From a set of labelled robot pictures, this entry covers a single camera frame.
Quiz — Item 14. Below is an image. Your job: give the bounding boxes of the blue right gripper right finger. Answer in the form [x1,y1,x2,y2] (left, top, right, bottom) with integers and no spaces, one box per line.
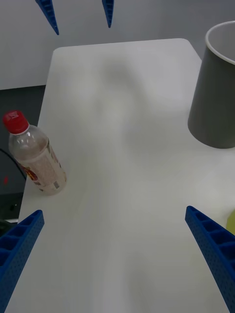
[185,205,235,313]

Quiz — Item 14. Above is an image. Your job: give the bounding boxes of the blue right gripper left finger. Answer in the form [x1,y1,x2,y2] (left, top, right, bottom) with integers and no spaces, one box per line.
[0,209,45,313]

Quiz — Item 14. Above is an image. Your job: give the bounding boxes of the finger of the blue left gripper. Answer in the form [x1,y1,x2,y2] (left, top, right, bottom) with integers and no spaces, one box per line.
[35,0,60,36]
[101,0,115,28]

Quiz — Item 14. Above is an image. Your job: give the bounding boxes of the red-capped clear plastic bottle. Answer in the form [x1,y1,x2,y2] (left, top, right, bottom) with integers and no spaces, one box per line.
[2,110,68,196]

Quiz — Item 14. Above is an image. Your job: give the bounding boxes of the yellow-green plastic bin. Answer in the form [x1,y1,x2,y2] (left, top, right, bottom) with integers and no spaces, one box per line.
[225,210,235,237]

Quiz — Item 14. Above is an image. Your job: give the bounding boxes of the grey plastic bin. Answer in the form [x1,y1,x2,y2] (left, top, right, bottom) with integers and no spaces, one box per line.
[188,21,235,149]

